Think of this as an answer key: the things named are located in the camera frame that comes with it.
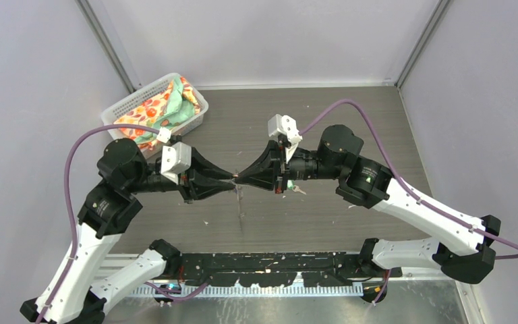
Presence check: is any green tagged key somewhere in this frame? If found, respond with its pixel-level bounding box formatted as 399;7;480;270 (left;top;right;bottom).
287;180;307;195

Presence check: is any metal keyring holder plate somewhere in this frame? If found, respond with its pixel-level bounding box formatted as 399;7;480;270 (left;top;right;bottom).
232;171;246;233

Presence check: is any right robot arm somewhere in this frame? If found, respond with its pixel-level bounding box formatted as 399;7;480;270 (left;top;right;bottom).
235;124;500;284

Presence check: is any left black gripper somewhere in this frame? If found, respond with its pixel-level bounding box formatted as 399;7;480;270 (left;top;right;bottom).
129;145;237;202

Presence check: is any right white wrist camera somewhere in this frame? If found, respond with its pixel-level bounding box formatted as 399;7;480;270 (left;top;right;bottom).
267;114;303;164

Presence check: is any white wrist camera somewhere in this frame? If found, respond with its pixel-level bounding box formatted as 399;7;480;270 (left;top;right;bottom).
160;142;192;185
267;114;303;164

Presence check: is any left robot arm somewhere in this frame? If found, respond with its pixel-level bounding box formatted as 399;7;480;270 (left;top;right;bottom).
20;138;233;323

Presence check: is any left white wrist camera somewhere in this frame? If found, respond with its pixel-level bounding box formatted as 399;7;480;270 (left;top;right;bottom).
160;142;192;185

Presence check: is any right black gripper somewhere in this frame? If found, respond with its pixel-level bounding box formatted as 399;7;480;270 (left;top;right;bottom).
235;138;344;193

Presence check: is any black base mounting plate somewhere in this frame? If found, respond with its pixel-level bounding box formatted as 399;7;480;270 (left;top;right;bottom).
160;252;385;288

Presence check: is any colourful patterned cloth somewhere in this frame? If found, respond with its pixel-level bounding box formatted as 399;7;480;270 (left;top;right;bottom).
113;76;202;151

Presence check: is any white slotted cable duct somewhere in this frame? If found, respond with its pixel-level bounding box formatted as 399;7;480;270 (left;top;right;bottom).
128;282;364;298

